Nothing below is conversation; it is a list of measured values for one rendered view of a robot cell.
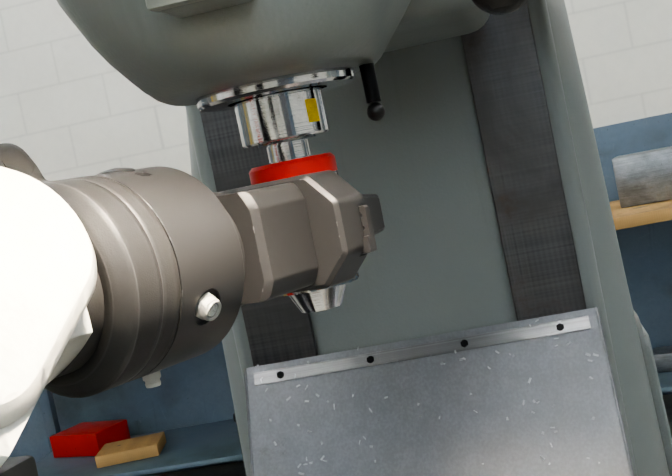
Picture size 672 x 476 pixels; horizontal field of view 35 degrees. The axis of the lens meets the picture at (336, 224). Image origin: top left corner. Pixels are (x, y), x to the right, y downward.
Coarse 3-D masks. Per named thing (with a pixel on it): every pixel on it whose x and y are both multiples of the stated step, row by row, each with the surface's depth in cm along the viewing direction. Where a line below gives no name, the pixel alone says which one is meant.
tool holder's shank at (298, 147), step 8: (304, 136) 56; (312, 136) 56; (264, 144) 56; (272, 144) 56; (280, 144) 56; (288, 144) 56; (296, 144) 56; (304, 144) 56; (272, 152) 56; (280, 152) 56; (288, 152) 56; (296, 152) 56; (304, 152) 56; (272, 160) 57; (280, 160) 56
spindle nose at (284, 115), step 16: (272, 96) 55; (288, 96) 55; (304, 96) 55; (320, 96) 56; (240, 112) 56; (256, 112) 55; (272, 112) 55; (288, 112) 55; (304, 112) 55; (320, 112) 56; (240, 128) 56; (256, 128) 55; (272, 128) 55; (288, 128) 55; (304, 128) 55; (320, 128) 56; (256, 144) 55
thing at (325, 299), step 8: (336, 288) 56; (344, 288) 57; (296, 296) 56; (304, 296) 56; (312, 296) 56; (320, 296) 56; (328, 296) 56; (336, 296) 57; (296, 304) 57; (304, 304) 57; (312, 304) 56; (320, 304) 56; (328, 304) 56; (336, 304) 57; (304, 312) 57
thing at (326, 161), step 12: (312, 156) 55; (324, 156) 56; (252, 168) 57; (264, 168) 55; (276, 168) 55; (288, 168) 55; (300, 168) 55; (312, 168) 55; (324, 168) 56; (336, 168) 57; (252, 180) 56; (264, 180) 55
